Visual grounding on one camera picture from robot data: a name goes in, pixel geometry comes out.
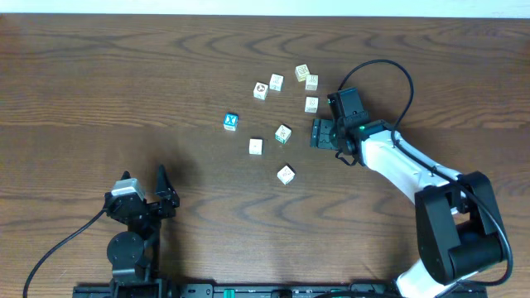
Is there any green-edged wooden block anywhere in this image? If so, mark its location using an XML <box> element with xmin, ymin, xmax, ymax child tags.
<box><xmin>275</xmin><ymin>124</ymin><xmax>292</xmax><ymax>144</ymax></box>

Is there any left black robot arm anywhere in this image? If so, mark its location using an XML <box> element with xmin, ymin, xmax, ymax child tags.
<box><xmin>104</xmin><ymin>165</ymin><xmax>181</xmax><ymax>297</ymax></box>

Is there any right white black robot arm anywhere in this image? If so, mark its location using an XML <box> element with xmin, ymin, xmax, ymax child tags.
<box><xmin>311</xmin><ymin>88</ymin><xmax>513</xmax><ymax>297</ymax></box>

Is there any wooden block beside yellow one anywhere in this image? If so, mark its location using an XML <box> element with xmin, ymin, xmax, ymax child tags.
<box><xmin>305</xmin><ymin>74</ymin><xmax>319</xmax><ymax>91</ymax></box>

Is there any yellow-edged wooden block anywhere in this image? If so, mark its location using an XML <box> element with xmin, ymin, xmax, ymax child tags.
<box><xmin>295</xmin><ymin>64</ymin><xmax>311</xmax><ymax>82</ymax></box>

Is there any wooden block with X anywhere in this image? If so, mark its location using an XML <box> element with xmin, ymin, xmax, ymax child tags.
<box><xmin>269</xmin><ymin>74</ymin><xmax>284</xmax><ymax>92</ymax></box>

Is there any blue X wooden block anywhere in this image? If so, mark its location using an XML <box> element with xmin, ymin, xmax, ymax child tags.
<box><xmin>223</xmin><ymin>113</ymin><xmax>239</xmax><ymax>131</ymax></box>

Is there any wooden block with red circle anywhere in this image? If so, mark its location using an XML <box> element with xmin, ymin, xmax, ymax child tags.
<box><xmin>253</xmin><ymin>82</ymin><xmax>268</xmax><ymax>100</ymax></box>

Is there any plain small wooden block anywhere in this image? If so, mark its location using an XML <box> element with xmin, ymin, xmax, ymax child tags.
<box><xmin>248</xmin><ymin>138</ymin><xmax>263</xmax><ymax>155</ymax></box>

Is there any left black cable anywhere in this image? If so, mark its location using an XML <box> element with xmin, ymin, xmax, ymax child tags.
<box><xmin>22</xmin><ymin>209</ymin><xmax>107</xmax><ymax>298</ymax></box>

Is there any black cable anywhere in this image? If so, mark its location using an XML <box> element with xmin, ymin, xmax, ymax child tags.
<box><xmin>22</xmin><ymin>209</ymin><xmax>107</xmax><ymax>298</ymax></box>
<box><xmin>337</xmin><ymin>59</ymin><xmax>514</xmax><ymax>286</ymax></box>

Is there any wooden block with ring picture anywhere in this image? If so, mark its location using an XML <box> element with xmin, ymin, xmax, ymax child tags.
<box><xmin>305</xmin><ymin>97</ymin><xmax>319</xmax><ymax>113</ymax></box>

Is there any right black cable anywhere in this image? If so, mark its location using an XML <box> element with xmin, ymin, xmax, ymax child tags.
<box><xmin>337</xmin><ymin>59</ymin><xmax>514</xmax><ymax>286</ymax></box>

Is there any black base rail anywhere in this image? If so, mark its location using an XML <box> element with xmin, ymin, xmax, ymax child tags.
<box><xmin>73</xmin><ymin>282</ymin><xmax>489</xmax><ymax>298</ymax></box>

